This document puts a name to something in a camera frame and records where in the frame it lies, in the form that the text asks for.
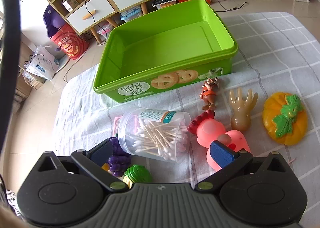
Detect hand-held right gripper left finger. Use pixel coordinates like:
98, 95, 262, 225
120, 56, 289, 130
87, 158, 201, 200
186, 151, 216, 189
35, 140, 129, 192

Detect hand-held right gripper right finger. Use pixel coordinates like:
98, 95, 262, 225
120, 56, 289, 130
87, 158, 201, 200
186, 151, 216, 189
195, 140, 288, 192

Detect pink rubber toy animal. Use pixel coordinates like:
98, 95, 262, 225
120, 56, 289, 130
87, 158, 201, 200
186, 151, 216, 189
187, 109, 252, 171

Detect green spiky toy fruit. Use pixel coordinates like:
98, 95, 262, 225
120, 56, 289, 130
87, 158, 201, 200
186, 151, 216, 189
123, 164, 153, 188

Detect clear cotton swab jar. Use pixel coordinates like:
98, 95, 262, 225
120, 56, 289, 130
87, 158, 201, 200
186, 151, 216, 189
117, 108, 192, 163

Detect orange toy pumpkin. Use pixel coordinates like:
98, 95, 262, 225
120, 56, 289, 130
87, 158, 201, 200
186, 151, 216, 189
262, 92, 308, 146

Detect green plastic box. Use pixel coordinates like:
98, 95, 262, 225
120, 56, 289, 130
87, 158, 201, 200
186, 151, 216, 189
93, 0, 238, 104

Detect purple toy grapes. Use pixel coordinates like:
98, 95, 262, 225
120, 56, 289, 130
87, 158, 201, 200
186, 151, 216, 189
106, 136, 132, 178

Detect pink card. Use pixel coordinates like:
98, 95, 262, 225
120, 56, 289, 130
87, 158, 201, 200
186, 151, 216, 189
114, 116, 123, 136

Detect tan rubber hand toy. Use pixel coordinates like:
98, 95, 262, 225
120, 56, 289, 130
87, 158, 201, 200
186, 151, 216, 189
229, 87, 258, 132

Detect brown toy figurine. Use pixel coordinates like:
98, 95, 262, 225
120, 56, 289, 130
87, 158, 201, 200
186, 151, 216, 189
199, 76, 222, 111

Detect round white base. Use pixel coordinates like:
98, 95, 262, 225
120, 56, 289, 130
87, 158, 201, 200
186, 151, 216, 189
54, 55, 70, 73

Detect wooden desk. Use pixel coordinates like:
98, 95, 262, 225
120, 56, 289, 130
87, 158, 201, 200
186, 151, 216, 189
15, 43, 45, 113

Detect white paper bag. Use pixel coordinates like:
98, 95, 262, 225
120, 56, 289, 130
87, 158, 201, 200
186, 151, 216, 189
25, 45, 57, 81

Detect grey checked blanket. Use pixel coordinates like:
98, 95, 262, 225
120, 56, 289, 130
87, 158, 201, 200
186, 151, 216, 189
51, 12, 320, 228

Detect red printed bucket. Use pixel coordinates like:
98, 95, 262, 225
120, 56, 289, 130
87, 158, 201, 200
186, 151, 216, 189
50, 23, 89, 61

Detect clear box with pink contents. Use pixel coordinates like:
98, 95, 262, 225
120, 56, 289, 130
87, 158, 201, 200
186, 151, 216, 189
99, 24, 114, 43

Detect small white cabinet drawer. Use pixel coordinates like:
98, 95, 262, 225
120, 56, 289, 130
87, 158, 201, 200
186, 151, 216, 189
66, 0, 115, 35

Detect purple plastic basin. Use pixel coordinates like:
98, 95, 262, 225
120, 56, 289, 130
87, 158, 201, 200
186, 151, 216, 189
42, 5, 66, 38

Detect clear box with blue lid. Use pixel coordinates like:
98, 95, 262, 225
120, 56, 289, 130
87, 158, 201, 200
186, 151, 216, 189
120, 6, 143, 23

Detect clear storage box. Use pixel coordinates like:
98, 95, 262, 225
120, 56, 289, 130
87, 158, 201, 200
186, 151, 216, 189
156, 3, 180, 11

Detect black electronic device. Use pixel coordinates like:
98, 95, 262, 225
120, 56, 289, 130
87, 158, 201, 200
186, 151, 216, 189
152, 0, 178, 8

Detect short black floor cable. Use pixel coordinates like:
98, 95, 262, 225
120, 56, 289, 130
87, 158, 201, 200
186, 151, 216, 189
63, 54, 87, 84

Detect black cable at drawer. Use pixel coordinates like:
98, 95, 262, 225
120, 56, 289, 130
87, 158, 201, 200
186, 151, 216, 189
84, 0, 110, 33

